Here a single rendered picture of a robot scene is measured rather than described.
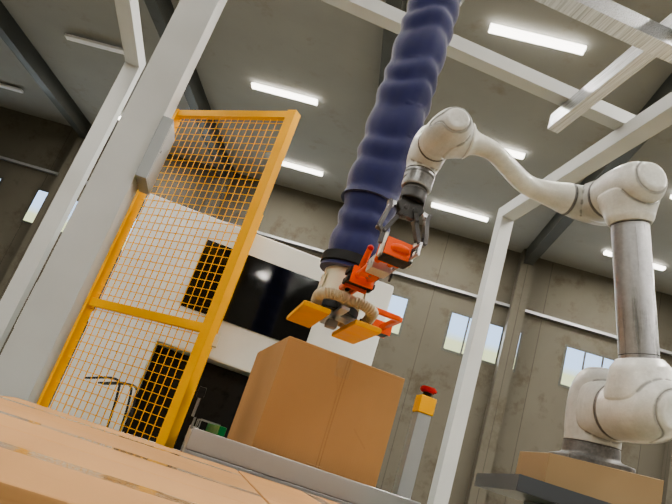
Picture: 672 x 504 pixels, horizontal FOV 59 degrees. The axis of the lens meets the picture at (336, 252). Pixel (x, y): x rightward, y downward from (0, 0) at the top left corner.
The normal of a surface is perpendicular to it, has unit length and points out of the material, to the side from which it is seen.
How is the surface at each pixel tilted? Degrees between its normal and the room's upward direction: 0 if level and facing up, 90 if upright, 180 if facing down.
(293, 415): 90
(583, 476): 90
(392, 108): 79
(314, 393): 90
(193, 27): 90
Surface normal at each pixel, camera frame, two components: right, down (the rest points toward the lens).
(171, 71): 0.23, -0.26
